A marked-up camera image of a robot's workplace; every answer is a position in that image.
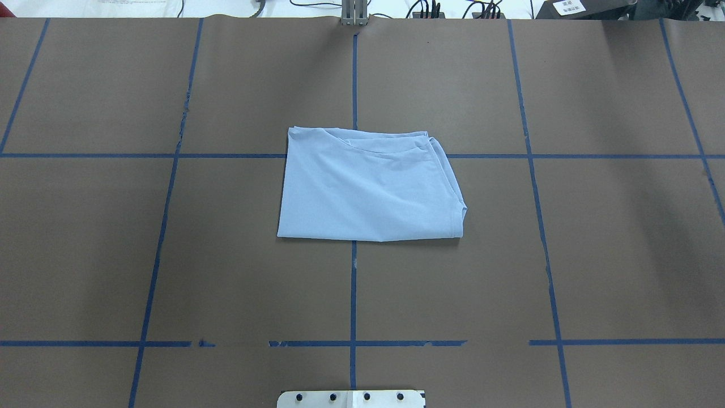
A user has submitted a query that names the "light blue t-shirt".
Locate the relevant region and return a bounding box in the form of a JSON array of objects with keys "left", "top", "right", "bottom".
[{"left": 277, "top": 126, "right": 468, "bottom": 242}]

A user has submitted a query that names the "black monitor stand device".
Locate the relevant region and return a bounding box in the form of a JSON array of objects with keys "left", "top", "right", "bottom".
[{"left": 533, "top": 1, "right": 723, "bottom": 21}]

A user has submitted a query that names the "aluminium frame post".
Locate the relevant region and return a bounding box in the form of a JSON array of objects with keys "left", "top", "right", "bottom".
[{"left": 340, "top": 0, "right": 369, "bottom": 27}]

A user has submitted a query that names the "white camera mast base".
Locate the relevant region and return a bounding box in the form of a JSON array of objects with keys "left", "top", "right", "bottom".
[{"left": 276, "top": 389, "right": 427, "bottom": 407}]

